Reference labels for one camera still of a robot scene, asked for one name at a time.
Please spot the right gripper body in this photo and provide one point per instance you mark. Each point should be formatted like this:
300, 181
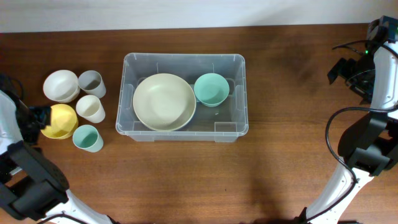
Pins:
360, 74

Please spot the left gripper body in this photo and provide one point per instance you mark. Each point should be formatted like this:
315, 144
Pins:
34, 119

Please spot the yellow small bowl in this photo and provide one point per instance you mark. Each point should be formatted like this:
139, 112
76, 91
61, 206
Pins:
63, 122

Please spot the white small bowl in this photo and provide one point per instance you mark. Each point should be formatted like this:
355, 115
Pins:
61, 86

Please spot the mint green small bowl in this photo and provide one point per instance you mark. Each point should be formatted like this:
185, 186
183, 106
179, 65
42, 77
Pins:
211, 89

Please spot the cream plate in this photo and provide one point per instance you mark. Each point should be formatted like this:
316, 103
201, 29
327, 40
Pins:
164, 102

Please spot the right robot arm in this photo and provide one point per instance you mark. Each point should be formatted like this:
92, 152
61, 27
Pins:
369, 146

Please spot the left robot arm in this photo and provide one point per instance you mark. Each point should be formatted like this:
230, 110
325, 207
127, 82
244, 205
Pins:
31, 185

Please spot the mint green plastic cup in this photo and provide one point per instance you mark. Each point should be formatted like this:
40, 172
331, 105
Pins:
87, 137

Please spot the cream plastic cup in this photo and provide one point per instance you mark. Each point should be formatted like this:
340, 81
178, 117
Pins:
90, 108

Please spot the grey plastic cup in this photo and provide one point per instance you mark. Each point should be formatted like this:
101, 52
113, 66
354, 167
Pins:
91, 82

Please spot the clear plastic storage bin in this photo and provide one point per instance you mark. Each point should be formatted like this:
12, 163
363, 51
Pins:
223, 123

